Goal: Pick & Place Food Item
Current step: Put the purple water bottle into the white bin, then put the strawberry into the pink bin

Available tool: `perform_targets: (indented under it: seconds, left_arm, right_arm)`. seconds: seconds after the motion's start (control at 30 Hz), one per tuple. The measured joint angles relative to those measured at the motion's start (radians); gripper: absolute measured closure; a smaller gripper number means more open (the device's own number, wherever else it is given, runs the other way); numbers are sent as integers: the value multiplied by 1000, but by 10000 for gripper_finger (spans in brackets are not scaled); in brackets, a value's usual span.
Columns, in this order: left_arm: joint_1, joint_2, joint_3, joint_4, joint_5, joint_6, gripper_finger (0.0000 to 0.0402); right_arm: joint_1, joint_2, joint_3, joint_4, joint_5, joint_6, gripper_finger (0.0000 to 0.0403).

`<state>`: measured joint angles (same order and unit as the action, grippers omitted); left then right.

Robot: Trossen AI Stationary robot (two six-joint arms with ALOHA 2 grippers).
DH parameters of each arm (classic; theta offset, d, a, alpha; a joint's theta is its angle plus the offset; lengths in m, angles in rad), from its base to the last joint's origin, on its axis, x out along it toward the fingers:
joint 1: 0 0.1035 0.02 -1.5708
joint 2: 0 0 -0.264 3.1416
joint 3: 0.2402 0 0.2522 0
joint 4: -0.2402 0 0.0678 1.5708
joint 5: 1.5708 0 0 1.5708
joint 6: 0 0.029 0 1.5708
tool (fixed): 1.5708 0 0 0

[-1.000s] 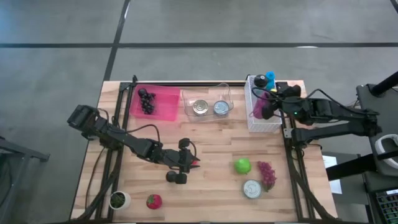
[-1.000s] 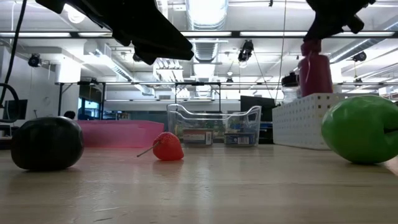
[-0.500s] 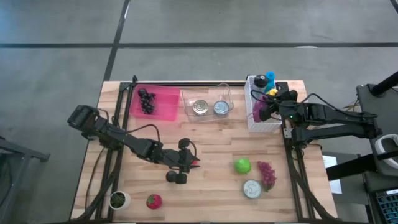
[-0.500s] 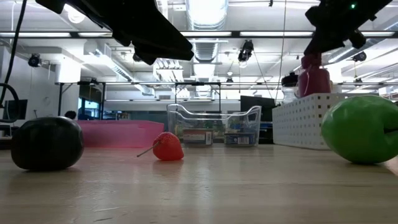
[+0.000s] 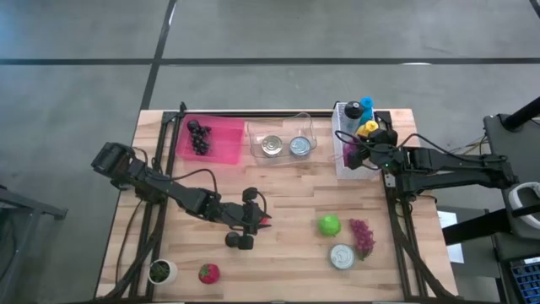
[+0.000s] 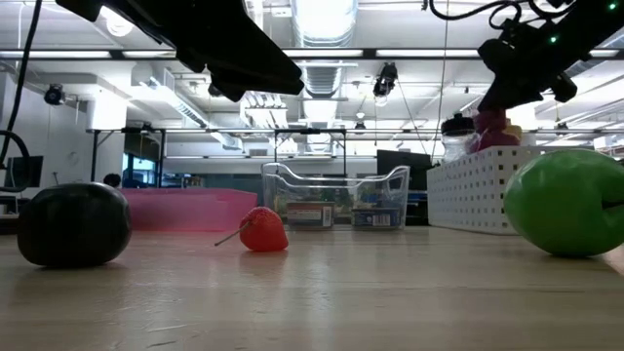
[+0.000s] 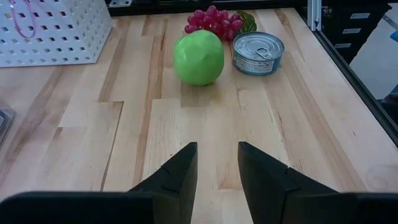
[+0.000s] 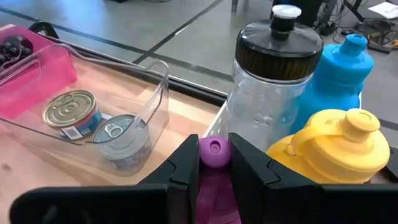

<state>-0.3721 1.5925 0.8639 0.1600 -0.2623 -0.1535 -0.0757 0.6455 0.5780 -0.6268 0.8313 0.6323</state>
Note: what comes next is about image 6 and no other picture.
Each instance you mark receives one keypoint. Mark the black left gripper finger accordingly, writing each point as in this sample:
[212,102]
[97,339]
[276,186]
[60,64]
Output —
[244,53]

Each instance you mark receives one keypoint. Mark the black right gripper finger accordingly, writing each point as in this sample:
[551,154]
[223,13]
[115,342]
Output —
[517,92]

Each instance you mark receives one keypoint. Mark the magenta plastic water bottle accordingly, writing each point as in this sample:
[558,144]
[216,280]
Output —
[492,134]

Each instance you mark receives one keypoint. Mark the clear bottle black lid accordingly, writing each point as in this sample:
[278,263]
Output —
[457,129]

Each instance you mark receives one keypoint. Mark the green apple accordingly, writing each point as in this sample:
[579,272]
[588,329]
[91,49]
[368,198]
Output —
[560,205]

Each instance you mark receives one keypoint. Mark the gold-lid can red label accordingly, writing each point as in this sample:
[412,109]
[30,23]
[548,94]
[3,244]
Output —
[309,214]

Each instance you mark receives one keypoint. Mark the small red strawberry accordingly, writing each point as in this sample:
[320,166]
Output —
[263,231]

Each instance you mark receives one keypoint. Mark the silver tuna can blue label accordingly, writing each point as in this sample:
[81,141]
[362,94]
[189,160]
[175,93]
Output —
[375,218]

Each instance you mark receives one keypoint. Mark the white perforated basket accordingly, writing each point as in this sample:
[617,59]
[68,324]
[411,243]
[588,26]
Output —
[468,195]

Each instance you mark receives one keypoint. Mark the black computer monitor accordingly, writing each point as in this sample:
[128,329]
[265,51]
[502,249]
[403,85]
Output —
[404,161]

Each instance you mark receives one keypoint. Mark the pink plastic tray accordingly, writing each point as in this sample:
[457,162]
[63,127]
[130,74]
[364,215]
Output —
[195,209]

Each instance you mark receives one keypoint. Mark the clear plastic bin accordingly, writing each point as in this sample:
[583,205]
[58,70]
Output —
[341,187]

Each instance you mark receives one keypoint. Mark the person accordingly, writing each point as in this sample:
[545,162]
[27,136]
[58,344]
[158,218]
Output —
[112,180]

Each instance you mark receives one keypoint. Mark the small black monitor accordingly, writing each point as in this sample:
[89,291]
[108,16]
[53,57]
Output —
[29,170]

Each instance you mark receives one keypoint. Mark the black plum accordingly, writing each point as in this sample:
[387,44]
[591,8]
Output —
[73,224]

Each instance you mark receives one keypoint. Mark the black metal table frame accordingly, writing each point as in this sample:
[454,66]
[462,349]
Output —
[312,130]
[92,156]

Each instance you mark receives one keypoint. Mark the black ceiling camera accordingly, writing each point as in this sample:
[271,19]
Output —
[53,95]

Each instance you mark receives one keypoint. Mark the black frame bar with lights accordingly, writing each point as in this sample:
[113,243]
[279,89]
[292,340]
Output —
[369,53]

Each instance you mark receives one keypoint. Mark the black hanging camera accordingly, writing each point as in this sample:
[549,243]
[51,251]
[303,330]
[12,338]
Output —
[386,78]

